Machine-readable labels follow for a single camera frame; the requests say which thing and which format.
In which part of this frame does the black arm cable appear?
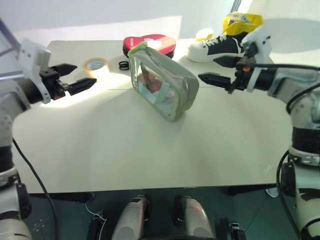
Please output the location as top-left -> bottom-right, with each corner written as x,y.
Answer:
246,62 -> 320,240
11,137 -> 60,240

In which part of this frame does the clear green zippered pouch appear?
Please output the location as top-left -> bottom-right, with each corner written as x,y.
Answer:
127,47 -> 200,123

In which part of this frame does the roll of tan tape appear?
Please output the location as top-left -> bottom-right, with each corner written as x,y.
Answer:
82,57 -> 109,79

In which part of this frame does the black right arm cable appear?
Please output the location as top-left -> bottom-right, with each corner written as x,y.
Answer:
246,62 -> 320,240

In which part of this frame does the black and white sneaker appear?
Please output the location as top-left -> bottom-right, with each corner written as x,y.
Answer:
187,31 -> 251,63

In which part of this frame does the silver left robot leg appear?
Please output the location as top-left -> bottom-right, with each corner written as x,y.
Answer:
111,194 -> 151,240

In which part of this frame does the silver right robot leg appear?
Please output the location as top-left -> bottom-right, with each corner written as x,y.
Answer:
173,194 -> 216,240

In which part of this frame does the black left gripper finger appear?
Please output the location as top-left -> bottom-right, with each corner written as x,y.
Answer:
56,77 -> 98,97
51,63 -> 78,77

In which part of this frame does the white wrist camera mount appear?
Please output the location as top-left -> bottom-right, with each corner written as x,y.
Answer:
18,38 -> 53,105
240,24 -> 272,93

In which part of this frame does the silver robot leg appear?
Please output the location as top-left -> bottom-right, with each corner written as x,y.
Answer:
111,194 -> 151,240
173,194 -> 216,240

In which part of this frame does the red zippered case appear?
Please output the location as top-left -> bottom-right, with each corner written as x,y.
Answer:
122,34 -> 176,60

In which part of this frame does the yellow cardboard box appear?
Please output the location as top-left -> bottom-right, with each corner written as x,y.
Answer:
221,11 -> 264,36

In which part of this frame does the white and yellow round container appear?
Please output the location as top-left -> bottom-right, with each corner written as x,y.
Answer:
195,28 -> 214,43

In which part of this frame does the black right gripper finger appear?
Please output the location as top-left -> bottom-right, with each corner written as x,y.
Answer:
212,55 -> 243,68
197,72 -> 232,89

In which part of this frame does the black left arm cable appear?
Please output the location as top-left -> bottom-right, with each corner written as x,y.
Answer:
11,137 -> 60,240

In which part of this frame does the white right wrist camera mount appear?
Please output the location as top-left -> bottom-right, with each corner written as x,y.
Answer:
240,24 -> 272,93

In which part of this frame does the green zipper pull tab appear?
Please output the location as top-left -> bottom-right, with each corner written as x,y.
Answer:
127,41 -> 149,56

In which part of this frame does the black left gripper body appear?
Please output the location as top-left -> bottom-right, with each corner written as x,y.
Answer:
39,66 -> 67,101

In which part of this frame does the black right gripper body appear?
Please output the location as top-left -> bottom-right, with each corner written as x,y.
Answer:
226,48 -> 254,95

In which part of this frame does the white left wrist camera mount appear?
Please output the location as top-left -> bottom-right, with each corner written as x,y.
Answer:
18,38 -> 53,105

